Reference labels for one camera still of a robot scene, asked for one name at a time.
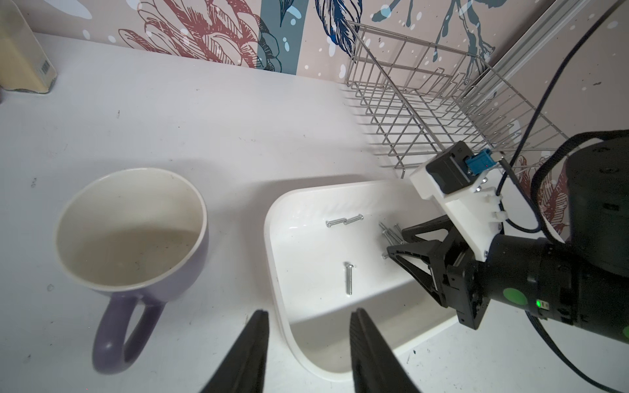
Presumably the purple mug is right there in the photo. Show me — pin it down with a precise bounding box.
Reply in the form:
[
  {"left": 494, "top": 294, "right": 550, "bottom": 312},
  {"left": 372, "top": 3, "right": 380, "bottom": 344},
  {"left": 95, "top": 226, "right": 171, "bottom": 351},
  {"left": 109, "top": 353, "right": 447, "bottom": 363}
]
[{"left": 55, "top": 168, "right": 209, "bottom": 374}]

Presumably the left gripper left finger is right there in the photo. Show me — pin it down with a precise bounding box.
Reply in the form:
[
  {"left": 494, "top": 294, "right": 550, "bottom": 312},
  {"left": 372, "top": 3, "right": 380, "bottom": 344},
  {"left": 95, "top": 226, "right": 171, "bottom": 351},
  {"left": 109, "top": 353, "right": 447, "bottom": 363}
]
[{"left": 201, "top": 309, "right": 270, "bottom": 392}]

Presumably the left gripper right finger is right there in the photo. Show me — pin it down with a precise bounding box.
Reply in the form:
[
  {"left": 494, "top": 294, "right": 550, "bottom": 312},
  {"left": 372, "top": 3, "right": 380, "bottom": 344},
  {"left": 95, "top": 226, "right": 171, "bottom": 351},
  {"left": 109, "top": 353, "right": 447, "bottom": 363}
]
[{"left": 350, "top": 308, "right": 420, "bottom": 393}]

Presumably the metal dish rack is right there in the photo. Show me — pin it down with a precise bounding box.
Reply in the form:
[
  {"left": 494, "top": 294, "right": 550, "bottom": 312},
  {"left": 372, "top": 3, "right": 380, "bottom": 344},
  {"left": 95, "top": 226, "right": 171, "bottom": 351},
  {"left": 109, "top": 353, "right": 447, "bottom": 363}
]
[{"left": 342, "top": 23, "right": 568, "bottom": 175}]

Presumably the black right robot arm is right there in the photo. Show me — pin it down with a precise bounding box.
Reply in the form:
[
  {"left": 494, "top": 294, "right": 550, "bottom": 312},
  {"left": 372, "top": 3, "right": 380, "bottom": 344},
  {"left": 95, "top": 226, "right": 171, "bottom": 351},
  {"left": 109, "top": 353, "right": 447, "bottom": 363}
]
[{"left": 388, "top": 130, "right": 628, "bottom": 342}]

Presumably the black camera cable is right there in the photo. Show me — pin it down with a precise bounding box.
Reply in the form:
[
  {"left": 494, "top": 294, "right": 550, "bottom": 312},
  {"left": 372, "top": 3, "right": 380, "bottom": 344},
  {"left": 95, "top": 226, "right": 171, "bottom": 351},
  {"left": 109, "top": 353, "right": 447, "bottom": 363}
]
[{"left": 493, "top": 0, "right": 629, "bottom": 234}]

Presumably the yellow spice bottle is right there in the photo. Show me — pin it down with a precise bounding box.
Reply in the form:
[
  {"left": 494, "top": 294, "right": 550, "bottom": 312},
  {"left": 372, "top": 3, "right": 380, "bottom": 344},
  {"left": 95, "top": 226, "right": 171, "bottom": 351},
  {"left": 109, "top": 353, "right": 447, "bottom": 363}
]
[{"left": 1, "top": 1, "right": 57, "bottom": 94}]

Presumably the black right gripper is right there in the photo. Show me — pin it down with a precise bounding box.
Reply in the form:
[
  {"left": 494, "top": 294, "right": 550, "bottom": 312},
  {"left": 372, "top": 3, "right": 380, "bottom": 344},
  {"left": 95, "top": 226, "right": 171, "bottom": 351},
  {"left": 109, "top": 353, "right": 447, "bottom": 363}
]
[{"left": 387, "top": 215, "right": 489, "bottom": 330}]

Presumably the lone screw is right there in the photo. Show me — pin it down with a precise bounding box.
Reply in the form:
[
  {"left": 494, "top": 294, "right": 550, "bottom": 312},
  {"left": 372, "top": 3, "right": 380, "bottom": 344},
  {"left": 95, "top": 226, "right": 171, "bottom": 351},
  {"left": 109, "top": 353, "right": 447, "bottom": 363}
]
[{"left": 326, "top": 218, "right": 347, "bottom": 228}]

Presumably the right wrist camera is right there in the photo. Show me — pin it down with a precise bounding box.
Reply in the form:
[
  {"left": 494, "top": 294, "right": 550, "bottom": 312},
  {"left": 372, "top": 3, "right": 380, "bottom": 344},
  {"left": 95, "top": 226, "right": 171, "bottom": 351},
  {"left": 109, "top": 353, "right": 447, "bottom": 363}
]
[{"left": 410, "top": 141, "right": 508, "bottom": 262}]

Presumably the white storage box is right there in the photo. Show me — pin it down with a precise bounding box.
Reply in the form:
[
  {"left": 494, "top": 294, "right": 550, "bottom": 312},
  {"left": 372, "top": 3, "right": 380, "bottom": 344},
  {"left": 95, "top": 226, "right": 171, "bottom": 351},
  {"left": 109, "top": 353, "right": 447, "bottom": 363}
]
[{"left": 264, "top": 179, "right": 457, "bottom": 382}]

